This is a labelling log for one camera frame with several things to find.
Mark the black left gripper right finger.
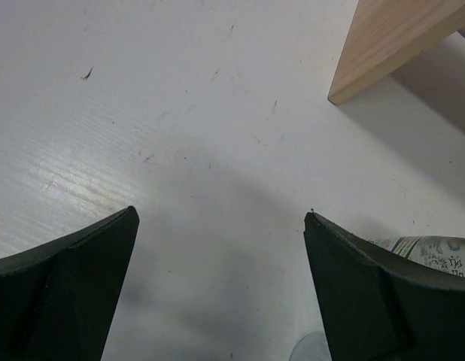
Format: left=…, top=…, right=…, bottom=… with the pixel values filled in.
left=304, top=212, right=465, bottom=360

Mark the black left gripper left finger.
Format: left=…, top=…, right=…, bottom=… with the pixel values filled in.
left=0, top=206, right=139, bottom=360

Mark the clear glass bottle green cap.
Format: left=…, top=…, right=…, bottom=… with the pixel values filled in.
left=289, top=331, right=332, bottom=361

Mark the clear water bottle blue label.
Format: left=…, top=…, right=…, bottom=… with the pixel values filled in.
left=369, top=235, right=465, bottom=278

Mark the wooden shelf unit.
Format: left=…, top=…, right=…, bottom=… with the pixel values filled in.
left=327, top=0, right=465, bottom=105

